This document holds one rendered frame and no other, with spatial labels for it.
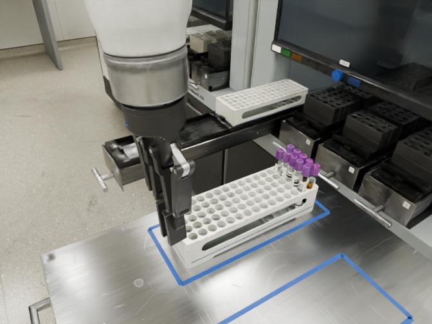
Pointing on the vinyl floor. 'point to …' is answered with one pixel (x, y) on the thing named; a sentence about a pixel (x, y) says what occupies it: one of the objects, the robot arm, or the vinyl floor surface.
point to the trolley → (245, 275)
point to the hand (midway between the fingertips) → (171, 220)
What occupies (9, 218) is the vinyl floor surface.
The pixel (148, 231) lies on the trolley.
